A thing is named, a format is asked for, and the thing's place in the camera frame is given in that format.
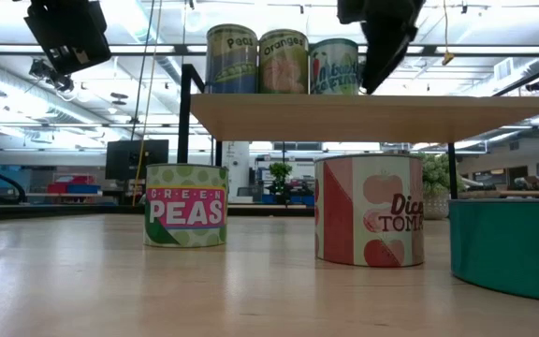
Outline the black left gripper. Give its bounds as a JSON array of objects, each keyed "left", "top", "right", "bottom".
[{"left": 23, "top": 0, "right": 112, "bottom": 75}]

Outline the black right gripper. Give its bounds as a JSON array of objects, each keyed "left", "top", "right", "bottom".
[{"left": 337, "top": 0, "right": 426, "bottom": 95}]

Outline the mixed vegetables can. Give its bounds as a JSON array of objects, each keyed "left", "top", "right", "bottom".
[{"left": 308, "top": 37, "right": 363, "bottom": 96}]

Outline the tall oranges can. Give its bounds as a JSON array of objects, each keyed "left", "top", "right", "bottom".
[{"left": 257, "top": 28, "right": 310, "bottom": 95}]

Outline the tall peas can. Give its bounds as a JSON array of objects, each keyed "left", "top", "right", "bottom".
[{"left": 205, "top": 22, "right": 259, "bottom": 95}]

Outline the diced tomatoes can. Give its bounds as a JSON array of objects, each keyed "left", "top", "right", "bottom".
[{"left": 313, "top": 154, "right": 426, "bottom": 269}]

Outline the short green peas can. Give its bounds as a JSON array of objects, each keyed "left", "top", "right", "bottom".
[{"left": 143, "top": 163, "right": 229, "bottom": 249}]

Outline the short teal can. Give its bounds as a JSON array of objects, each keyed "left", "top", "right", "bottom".
[{"left": 448, "top": 198, "right": 539, "bottom": 305}]

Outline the wooden shelf with black legs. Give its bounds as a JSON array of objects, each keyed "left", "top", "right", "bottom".
[{"left": 177, "top": 64, "right": 539, "bottom": 201}]

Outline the black overhead track beam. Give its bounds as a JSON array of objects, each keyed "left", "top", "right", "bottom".
[{"left": 0, "top": 42, "right": 539, "bottom": 58}]

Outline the potted green plant, white pot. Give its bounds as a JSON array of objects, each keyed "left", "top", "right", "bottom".
[{"left": 421, "top": 153, "right": 467, "bottom": 221}]

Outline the black monitor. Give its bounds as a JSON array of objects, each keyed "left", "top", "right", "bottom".
[{"left": 105, "top": 139, "right": 170, "bottom": 182}]

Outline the red storage bin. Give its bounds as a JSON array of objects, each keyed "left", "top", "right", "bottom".
[{"left": 47, "top": 175, "right": 95, "bottom": 195}]

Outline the small dark-potted green plant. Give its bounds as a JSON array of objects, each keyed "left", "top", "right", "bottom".
[{"left": 269, "top": 161, "right": 294, "bottom": 205}]

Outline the blue storage bin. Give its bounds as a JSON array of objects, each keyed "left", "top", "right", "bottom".
[{"left": 66, "top": 183, "right": 101, "bottom": 196}]

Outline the white cabinet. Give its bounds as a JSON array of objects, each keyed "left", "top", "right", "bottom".
[{"left": 222, "top": 141, "right": 251, "bottom": 203}]

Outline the black hanging camera device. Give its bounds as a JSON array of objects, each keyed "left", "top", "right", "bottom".
[{"left": 28, "top": 58, "right": 75, "bottom": 95}]

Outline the yellow cord with hook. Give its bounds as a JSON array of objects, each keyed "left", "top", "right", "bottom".
[{"left": 442, "top": 0, "right": 456, "bottom": 66}]

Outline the black hanging cable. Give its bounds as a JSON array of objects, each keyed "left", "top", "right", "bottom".
[{"left": 130, "top": 0, "right": 157, "bottom": 141}]

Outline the yellow hanging cord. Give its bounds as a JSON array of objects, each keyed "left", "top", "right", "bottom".
[{"left": 132, "top": 0, "right": 163, "bottom": 206}]

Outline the black metal rig frame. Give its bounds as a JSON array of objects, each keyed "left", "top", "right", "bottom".
[{"left": 0, "top": 200, "right": 315, "bottom": 219}]

